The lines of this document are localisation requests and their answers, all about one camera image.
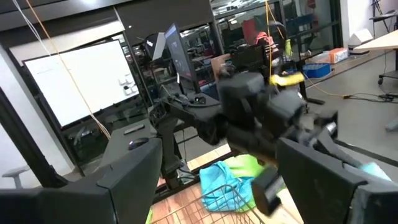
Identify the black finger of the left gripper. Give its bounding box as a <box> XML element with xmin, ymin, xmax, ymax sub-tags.
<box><xmin>251</xmin><ymin>167</ymin><xmax>285</xmax><ymax>216</ymax></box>
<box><xmin>310</xmin><ymin>110</ymin><xmax>363</xmax><ymax>167</ymax></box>

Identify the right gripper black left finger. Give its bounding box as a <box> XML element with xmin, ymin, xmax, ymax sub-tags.
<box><xmin>0</xmin><ymin>138</ymin><xmax>163</xmax><ymax>224</ymax></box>

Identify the blue plastic crate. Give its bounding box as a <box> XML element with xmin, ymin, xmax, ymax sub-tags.
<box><xmin>302</xmin><ymin>62</ymin><xmax>332</xmax><ymax>79</ymax></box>

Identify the dark rectangular wire basket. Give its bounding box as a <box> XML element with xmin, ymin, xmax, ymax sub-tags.
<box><xmin>151</xmin><ymin>184</ymin><xmax>267</xmax><ymax>224</ymax></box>

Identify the light wood table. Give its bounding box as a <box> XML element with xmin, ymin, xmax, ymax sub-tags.
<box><xmin>353</xmin><ymin>29</ymin><xmax>398</xmax><ymax>86</ymax></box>

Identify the black computer monitor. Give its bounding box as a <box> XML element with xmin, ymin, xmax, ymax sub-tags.
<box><xmin>164</xmin><ymin>23</ymin><xmax>197</xmax><ymax>82</ymax></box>

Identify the white whiteboard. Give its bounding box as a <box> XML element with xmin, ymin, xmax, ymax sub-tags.
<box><xmin>23</xmin><ymin>39</ymin><xmax>140</xmax><ymax>128</ymax></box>

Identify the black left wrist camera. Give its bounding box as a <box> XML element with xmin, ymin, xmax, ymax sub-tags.
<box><xmin>267</xmin><ymin>90</ymin><xmax>308</xmax><ymax>131</ymax></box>

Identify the grey side desk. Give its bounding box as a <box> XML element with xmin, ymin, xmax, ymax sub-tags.
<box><xmin>67</xmin><ymin>93</ymin><xmax>221</xmax><ymax>184</ymax></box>

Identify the black phone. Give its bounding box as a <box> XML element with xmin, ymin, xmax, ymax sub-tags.
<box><xmin>123</xmin><ymin>123</ymin><xmax>146</xmax><ymax>136</ymax></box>

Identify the white box device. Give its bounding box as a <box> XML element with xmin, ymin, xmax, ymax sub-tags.
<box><xmin>347</xmin><ymin>28</ymin><xmax>374</xmax><ymax>56</ymax></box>

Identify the yellow tape tag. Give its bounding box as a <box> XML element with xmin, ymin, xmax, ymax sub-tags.
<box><xmin>269</xmin><ymin>73</ymin><xmax>305</xmax><ymax>87</ymax></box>

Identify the studio light softbox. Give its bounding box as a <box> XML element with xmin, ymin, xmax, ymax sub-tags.
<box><xmin>143</xmin><ymin>32</ymin><xmax>167</xmax><ymax>62</ymax></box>

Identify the green cloth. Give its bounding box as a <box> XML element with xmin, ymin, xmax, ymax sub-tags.
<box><xmin>284</xmin><ymin>39</ymin><xmax>294</xmax><ymax>57</ymax></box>

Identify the orange box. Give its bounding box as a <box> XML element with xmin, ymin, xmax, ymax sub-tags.
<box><xmin>328</xmin><ymin>47</ymin><xmax>349</xmax><ymax>64</ymax></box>

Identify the blue microfiber towel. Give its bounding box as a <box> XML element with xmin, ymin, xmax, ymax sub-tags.
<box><xmin>357</xmin><ymin>161</ymin><xmax>392</xmax><ymax>182</ymax></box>
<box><xmin>198</xmin><ymin>161</ymin><xmax>259</xmax><ymax>213</ymax></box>

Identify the orange hanging cable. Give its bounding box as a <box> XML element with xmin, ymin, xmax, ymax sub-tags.
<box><xmin>24</xmin><ymin>0</ymin><xmax>112</xmax><ymax>140</ymax></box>

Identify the black computer mouse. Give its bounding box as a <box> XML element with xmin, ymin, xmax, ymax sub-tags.
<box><xmin>128</xmin><ymin>137</ymin><xmax>150</xmax><ymax>151</ymax></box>

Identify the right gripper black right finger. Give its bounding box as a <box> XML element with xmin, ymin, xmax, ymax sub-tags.
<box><xmin>275</xmin><ymin>138</ymin><xmax>398</xmax><ymax>224</ymax></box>

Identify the black floor cable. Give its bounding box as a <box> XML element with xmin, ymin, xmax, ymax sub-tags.
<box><xmin>343</xmin><ymin>91</ymin><xmax>398</xmax><ymax>103</ymax></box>

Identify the yellow cable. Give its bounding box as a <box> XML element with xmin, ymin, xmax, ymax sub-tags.
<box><xmin>264</xmin><ymin>0</ymin><xmax>351</xmax><ymax>99</ymax></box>

